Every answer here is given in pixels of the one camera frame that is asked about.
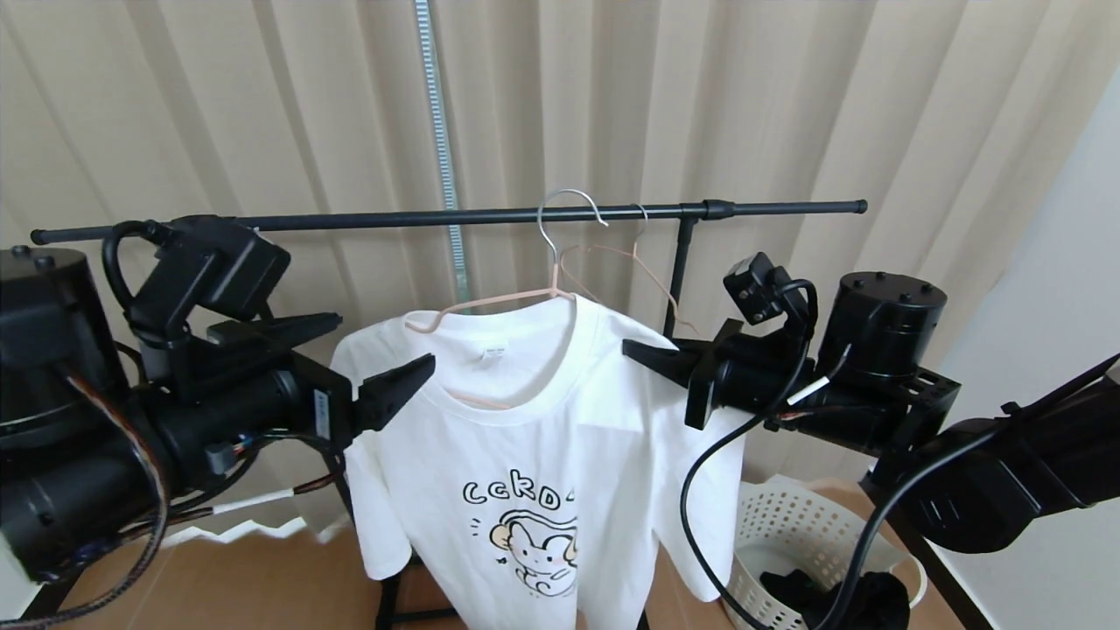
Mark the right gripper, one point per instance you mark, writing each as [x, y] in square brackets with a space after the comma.
[752, 376]

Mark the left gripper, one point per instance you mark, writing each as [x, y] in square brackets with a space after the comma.
[254, 411]

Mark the pink clothes hanger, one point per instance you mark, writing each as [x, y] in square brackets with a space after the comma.
[656, 280]
[555, 276]

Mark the white printed t-shirt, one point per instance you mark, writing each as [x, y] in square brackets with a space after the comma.
[542, 455]

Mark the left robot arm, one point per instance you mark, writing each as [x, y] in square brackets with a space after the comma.
[52, 437]

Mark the white laundry basket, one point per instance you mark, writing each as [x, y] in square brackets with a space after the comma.
[787, 516]

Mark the black clothes rack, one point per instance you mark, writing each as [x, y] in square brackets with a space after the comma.
[394, 217]

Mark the black garment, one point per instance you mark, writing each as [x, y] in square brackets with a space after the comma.
[866, 595]

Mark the beige curtain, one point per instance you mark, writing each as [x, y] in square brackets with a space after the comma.
[787, 105]

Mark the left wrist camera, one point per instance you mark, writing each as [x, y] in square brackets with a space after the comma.
[210, 271]

